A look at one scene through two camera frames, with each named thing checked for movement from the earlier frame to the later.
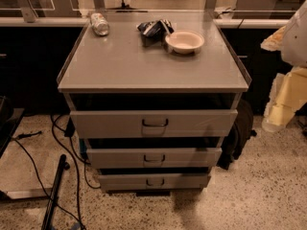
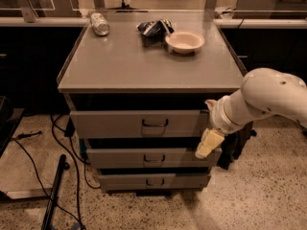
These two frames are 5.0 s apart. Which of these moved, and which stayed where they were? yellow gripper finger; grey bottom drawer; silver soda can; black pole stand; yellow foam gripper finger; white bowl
Moved: yellow foam gripper finger; yellow gripper finger
Stayed: black pole stand; white bowl; grey bottom drawer; silver soda can
